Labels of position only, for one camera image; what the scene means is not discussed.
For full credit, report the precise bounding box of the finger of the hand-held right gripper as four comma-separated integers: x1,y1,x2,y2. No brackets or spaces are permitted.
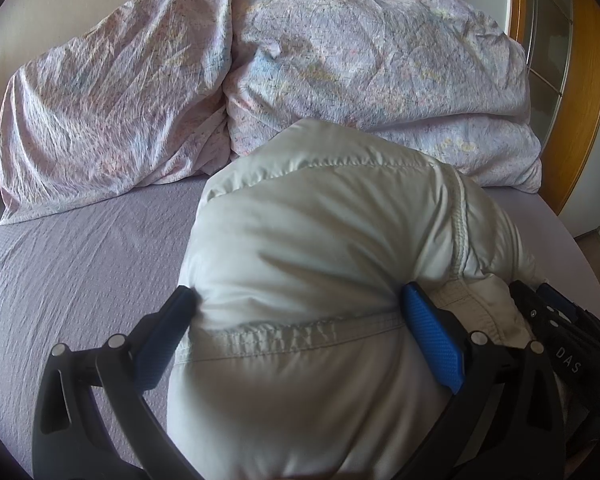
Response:
535,283,579,319

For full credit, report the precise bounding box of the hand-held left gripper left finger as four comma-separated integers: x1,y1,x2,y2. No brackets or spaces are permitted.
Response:
32,285,201,480

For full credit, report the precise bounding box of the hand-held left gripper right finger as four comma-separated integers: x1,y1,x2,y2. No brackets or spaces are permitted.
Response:
385,281,567,480

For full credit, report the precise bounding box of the white puffer jacket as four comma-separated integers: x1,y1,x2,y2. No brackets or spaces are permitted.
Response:
165,119,548,480

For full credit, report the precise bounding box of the wooden nightstand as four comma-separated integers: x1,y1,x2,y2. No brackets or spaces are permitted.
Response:
576,226,600,311

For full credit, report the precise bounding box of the wooden wardrobe with glass doors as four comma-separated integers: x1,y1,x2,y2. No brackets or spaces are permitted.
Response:
374,0,600,217

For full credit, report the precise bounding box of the pink floral duvet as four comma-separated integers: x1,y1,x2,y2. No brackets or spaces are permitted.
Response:
0,0,543,226

